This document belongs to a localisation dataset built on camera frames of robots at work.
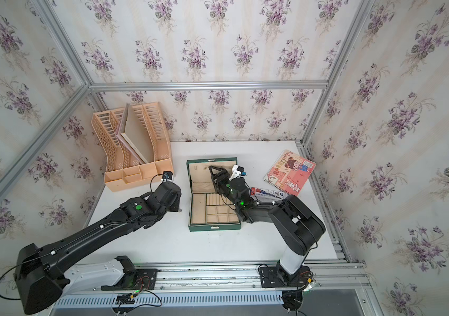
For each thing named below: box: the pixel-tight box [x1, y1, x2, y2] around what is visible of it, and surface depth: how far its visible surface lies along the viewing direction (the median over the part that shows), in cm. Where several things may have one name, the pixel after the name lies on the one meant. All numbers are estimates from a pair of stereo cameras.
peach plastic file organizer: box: [91, 101, 174, 193], surface depth 101 cm
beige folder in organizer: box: [116, 102, 155, 164], surface depth 98 cm
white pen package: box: [248, 186, 289, 200], surface depth 97 cm
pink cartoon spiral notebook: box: [263, 149, 317, 197], surface depth 107 cm
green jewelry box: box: [186, 156, 241, 233], surface depth 88 cm
